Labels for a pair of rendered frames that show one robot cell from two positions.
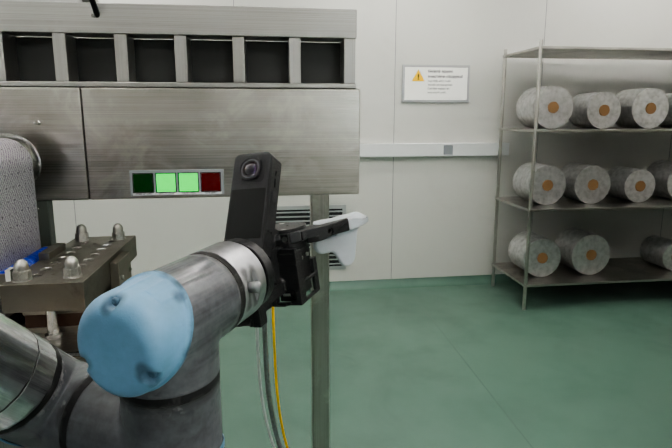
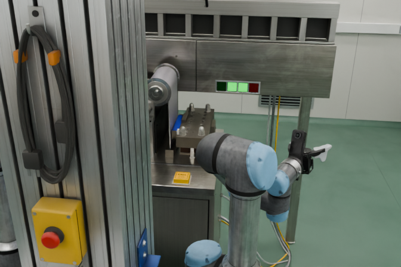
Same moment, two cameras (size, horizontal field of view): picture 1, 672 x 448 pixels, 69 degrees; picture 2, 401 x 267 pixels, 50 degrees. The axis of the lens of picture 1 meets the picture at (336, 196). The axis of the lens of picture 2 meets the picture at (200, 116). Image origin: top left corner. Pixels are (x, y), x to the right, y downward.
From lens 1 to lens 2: 1.08 m
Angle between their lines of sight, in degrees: 19
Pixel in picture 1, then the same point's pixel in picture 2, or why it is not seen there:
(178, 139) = (240, 66)
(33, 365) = not seen: hidden behind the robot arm
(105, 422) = (264, 199)
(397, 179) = (359, 49)
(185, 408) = (284, 199)
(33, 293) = (188, 140)
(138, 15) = (226, 6)
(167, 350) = (285, 188)
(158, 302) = (283, 178)
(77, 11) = (197, 4)
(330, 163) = (315, 82)
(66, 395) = not seen: hidden behind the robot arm
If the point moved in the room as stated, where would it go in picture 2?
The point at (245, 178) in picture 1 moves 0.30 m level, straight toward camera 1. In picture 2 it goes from (296, 138) to (311, 183)
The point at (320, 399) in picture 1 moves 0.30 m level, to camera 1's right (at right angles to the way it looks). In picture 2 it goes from (295, 194) to (342, 201)
